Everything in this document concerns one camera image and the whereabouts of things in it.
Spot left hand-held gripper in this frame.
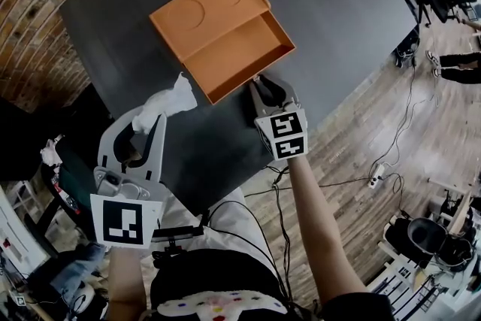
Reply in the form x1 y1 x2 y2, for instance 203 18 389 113
89 105 168 250

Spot black padded chair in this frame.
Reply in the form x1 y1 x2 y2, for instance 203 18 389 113
0 97 113 181

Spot black round swivel chair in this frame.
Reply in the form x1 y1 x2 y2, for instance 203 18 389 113
385 216 475 274

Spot white tissue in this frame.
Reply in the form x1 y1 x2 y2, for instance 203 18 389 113
132 71 198 135

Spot black shirt with plush patch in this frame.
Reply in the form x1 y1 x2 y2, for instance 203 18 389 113
149 249 398 321

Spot person's left forearm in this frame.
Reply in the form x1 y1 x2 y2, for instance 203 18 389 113
107 246 148 321

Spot black waist-mounted device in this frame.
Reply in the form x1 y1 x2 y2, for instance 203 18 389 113
151 224 206 257

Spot pale pink plush toy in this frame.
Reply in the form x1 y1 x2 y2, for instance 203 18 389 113
40 137 63 166

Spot long thin cable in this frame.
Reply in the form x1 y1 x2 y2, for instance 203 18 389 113
319 63 440 188

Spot thin black body cable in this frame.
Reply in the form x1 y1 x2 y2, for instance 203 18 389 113
207 164 295 313

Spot person's right forearm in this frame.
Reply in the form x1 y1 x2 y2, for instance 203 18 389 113
287 155 373 311

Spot white power strip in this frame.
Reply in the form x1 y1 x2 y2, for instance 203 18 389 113
367 162 387 189

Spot dark green flat device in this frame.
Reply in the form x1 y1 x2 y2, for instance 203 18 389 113
56 164 95 208

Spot white metal rack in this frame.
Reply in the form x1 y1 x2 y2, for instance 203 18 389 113
366 236 481 313

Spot blue denim cloth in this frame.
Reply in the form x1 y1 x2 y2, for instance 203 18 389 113
50 242 108 300

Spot black side stool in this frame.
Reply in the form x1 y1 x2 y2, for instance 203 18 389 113
22 146 99 261

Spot orange drawer box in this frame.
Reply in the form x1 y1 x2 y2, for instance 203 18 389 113
149 0 298 105

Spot light beige shorts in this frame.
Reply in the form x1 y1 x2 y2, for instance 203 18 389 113
148 186 266 264

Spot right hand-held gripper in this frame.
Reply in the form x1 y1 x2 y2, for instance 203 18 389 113
248 74 310 162

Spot white cabinet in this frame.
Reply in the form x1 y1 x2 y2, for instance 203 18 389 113
0 182 52 277

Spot black electronic equipment bundle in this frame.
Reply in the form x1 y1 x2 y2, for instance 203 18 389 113
393 34 421 69

